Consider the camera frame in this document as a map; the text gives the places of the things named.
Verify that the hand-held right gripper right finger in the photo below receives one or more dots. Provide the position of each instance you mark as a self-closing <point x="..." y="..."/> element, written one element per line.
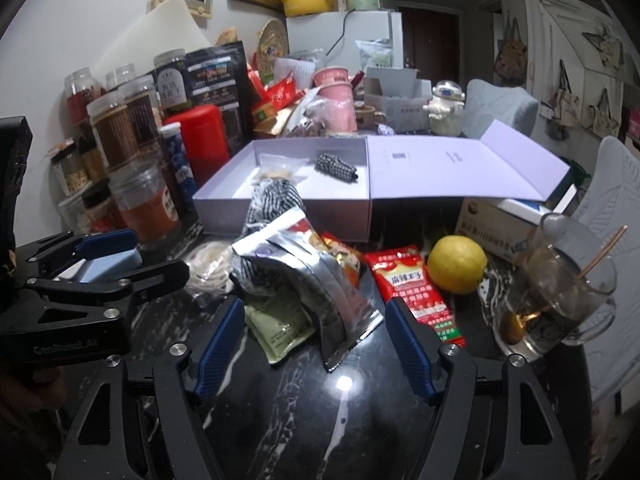
<point x="410" y="345"/>

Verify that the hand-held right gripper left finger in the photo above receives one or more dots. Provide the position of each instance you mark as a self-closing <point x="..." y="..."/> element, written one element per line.
<point x="220" y="345"/>

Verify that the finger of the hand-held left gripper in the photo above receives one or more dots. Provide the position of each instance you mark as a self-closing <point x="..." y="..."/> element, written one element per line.
<point x="107" y="244"/>
<point x="150" y="280"/>

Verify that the green sachet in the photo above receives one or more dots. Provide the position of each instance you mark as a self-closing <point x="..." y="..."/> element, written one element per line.
<point x="280" y="332"/>

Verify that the silver foil packet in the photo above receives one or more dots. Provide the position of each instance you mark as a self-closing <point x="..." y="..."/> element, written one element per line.
<point x="310" y="285"/>

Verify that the small red gold snack packet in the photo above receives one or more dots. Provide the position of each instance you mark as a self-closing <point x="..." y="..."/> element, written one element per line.
<point x="342" y="257"/>

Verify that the large checkered cloth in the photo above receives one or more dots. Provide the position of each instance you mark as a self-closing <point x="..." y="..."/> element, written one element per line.
<point x="272" y="205"/>

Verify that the white cardboard gift box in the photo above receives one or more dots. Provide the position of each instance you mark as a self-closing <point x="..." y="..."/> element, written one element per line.
<point x="425" y="165"/>

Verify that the light blue case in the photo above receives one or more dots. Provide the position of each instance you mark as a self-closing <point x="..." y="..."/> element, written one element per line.
<point x="112" y="266"/>

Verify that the jar with orange contents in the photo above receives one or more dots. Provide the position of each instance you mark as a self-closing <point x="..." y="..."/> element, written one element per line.
<point x="147" y="210"/>

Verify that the small jar with nuts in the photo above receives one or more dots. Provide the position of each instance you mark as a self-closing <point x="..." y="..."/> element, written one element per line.
<point x="70" y="170"/>

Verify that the yellow lemon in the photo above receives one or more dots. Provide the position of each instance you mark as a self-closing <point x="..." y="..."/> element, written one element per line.
<point x="457" y="265"/>

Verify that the blue tube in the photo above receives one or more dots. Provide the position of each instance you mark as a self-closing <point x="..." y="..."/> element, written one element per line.
<point x="177" y="165"/>

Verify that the jar with brown contents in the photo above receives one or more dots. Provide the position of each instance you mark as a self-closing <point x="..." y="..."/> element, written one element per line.
<point x="112" y="132"/>

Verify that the gold spoon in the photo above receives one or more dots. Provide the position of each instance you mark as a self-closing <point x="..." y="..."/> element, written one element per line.
<point x="520" y="322"/>

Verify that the jar with dark brown label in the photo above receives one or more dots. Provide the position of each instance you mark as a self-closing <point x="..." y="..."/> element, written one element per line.
<point x="142" y="110"/>

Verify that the red canister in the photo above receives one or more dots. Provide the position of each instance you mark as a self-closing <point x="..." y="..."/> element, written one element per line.
<point x="200" y="135"/>

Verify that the jar with red contents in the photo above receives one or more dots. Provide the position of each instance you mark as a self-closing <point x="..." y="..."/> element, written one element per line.
<point x="82" y="97"/>

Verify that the printed cardboard carton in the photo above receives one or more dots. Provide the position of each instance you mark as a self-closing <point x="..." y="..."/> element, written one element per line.
<point x="500" y="225"/>

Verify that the glass cup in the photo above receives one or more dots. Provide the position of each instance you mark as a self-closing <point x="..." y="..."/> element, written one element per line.
<point x="550" y="290"/>

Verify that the clear plastic bag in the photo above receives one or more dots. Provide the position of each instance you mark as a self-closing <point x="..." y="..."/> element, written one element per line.
<point x="280" y="165"/>

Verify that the dark lidded jar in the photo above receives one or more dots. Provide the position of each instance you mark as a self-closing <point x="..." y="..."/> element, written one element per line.
<point x="172" y="80"/>

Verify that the black foil bag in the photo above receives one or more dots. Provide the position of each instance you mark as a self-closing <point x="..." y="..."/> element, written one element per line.
<point x="217" y="75"/>

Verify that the white foam board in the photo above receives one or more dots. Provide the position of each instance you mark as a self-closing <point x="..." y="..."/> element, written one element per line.
<point x="155" y="40"/>

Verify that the red gift packet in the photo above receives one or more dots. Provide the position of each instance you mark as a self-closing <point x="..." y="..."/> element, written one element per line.
<point x="277" y="92"/>

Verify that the white robot toy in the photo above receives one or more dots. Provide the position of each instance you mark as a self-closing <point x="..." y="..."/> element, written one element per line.
<point x="445" y="107"/>

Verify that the light grey chair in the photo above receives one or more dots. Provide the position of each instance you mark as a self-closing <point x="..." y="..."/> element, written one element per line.
<point x="612" y="200"/>

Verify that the plain white shipping box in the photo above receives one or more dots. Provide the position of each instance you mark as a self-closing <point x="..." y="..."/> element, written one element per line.
<point x="395" y="95"/>

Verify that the grey cushion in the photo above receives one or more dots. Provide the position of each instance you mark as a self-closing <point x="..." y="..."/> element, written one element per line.
<point x="500" y="107"/>

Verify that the pink cup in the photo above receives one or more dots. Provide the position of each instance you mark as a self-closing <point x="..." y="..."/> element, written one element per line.
<point x="337" y="100"/>

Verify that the woven round plate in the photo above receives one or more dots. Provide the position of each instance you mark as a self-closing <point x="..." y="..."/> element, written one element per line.
<point x="272" y="42"/>

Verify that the hanging tote bag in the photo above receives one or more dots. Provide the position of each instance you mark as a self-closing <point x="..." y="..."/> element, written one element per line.
<point x="511" y="52"/>

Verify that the white fridge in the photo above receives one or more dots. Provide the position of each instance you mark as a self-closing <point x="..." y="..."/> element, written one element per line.
<point x="345" y="35"/>

